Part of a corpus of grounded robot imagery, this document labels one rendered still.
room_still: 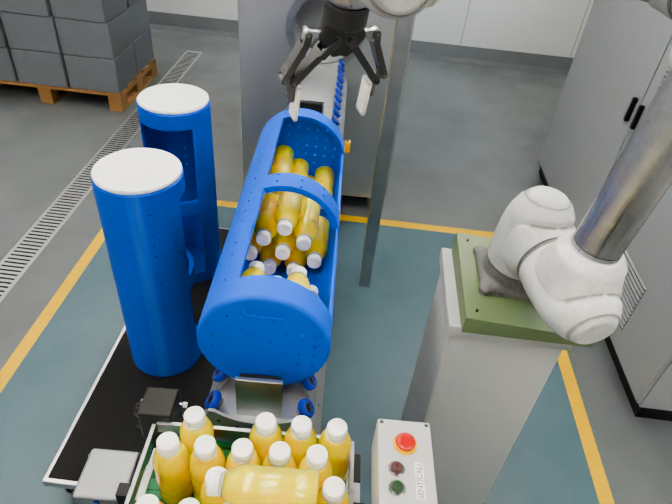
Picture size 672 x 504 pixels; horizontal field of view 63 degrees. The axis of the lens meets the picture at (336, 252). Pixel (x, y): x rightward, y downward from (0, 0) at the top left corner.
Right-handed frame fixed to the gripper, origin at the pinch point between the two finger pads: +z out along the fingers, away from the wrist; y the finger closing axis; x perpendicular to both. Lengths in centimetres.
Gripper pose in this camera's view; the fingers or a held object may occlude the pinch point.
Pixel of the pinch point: (328, 109)
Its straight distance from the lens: 104.7
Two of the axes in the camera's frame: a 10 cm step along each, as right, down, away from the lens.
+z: -1.6, 6.7, 7.3
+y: 9.2, -1.6, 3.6
